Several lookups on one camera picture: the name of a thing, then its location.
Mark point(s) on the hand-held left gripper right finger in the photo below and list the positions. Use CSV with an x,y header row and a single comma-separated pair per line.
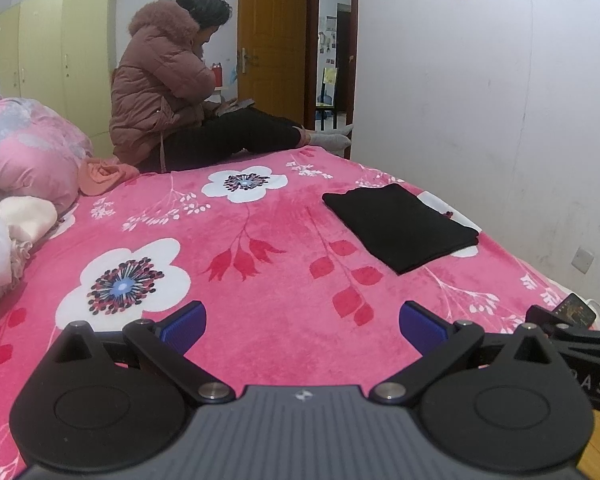
x,y
422,327

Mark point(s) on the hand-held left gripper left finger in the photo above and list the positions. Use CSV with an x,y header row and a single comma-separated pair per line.
x,y
182,327

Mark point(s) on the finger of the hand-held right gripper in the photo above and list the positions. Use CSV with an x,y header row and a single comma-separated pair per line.
x,y
590,342

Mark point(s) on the black t-shirt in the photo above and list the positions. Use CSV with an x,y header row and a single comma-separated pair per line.
x,y
405,230

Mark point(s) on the small black device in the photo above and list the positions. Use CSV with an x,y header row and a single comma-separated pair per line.
x,y
575,312

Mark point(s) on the pink floral blanket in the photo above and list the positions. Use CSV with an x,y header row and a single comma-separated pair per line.
x,y
280,285

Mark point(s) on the coral cloth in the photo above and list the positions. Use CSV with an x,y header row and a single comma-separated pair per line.
x,y
105,177

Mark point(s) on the cream fleece garment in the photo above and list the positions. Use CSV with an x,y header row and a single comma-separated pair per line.
x,y
25,217

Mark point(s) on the pink quilt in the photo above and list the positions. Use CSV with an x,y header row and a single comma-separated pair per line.
x,y
30,145

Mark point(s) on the red bottle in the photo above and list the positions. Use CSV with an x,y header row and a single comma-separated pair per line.
x,y
216,74

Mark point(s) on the yellow paper note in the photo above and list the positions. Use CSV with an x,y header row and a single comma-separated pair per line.
x,y
330,75

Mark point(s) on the pale yellow wardrobe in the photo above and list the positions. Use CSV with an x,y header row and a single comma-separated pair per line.
x,y
55,60

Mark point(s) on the wooden door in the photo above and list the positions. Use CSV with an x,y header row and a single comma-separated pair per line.
x,y
275,35

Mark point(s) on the dark door frame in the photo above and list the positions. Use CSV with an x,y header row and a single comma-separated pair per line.
x,y
354,35

